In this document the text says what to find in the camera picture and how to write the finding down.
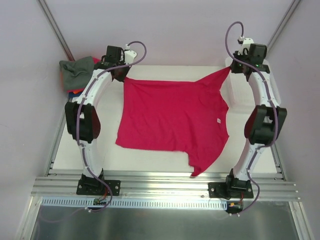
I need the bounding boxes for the crimson pink t shirt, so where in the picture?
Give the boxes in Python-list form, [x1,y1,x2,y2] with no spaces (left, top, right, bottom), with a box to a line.
[115,67,230,177]

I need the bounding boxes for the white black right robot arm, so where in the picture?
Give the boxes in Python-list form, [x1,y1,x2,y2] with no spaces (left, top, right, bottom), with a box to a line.
[223,38,287,198]

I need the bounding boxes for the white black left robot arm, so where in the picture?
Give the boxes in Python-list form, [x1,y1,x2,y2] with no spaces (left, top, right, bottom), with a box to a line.
[64,44,137,194]

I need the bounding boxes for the white plastic mesh basket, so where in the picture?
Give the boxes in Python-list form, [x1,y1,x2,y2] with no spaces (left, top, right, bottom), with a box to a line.
[225,57,281,112]

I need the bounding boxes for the folded red t shirt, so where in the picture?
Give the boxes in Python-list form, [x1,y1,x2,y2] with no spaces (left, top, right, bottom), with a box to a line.
[92,57,101,64]

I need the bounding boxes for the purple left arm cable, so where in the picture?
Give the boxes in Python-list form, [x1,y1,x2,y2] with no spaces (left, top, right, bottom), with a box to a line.
[76,40,148,213]

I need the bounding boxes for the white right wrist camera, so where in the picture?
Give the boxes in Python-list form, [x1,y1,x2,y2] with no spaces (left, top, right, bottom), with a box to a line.
[237,35,255,55]

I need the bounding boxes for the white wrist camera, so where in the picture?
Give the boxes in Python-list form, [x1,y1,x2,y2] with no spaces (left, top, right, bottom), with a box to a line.
[124,44,138,65]
[237,35,255,55]

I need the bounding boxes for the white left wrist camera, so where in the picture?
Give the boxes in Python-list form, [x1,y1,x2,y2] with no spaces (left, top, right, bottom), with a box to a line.
[124,44,138,65]

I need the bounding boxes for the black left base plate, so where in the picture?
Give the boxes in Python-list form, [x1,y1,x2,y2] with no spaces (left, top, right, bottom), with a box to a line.
[76,178,121,196]

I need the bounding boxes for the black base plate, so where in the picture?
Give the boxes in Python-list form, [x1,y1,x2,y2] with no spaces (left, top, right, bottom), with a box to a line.
[76,178,121,196]
[208,182,254,200]

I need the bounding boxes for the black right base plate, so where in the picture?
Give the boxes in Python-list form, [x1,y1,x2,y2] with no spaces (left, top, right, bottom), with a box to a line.
[208,182,254,200]

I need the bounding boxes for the aluminium frame rail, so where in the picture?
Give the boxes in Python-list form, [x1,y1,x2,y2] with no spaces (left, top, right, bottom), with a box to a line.
[31,169,302,202]

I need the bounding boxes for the white slotted cable duct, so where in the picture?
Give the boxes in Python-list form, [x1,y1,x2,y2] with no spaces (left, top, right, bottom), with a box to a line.
[41,197,227,211]

